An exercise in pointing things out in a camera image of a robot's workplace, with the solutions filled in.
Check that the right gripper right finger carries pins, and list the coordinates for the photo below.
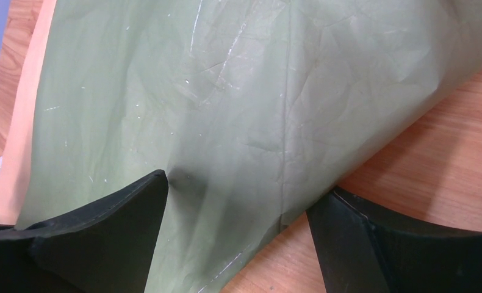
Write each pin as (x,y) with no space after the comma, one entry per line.
(365,247)

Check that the green wrapping paper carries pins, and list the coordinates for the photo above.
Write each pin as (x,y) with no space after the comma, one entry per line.
(253,108)

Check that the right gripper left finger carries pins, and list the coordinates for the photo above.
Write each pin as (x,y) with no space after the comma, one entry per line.
(104,246)

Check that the pink wrapping paper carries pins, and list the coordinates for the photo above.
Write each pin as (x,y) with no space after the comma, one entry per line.
(21,60)

